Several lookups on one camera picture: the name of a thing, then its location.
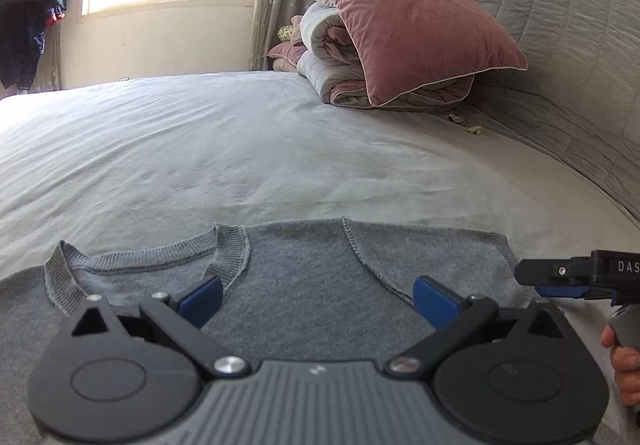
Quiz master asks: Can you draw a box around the grey knit sweater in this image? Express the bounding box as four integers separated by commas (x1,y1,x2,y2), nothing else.
1,219,532,444

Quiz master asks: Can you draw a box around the person right hand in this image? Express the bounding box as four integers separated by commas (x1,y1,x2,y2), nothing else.
601,326,640,407

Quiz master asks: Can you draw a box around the small brown debris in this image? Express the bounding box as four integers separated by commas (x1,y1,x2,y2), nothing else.
447,114,483,135

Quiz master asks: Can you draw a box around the grey quilted headboard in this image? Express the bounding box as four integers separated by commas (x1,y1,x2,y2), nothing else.
466,0,639,217

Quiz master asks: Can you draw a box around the small pink pillow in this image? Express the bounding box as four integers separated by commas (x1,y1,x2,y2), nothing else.
267,15,307,72

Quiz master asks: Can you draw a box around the folded grey pink quilt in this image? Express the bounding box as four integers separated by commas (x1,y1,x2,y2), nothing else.
297,0,474,114

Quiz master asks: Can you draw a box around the pink velvet pillow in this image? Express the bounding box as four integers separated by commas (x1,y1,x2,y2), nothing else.
304,0,530,107

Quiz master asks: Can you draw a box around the green patterned toy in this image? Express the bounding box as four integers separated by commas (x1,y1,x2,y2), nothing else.
277,25,294,42

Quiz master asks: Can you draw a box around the dark hanging jacket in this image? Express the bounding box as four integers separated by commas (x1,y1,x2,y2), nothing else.
1,0,67,90

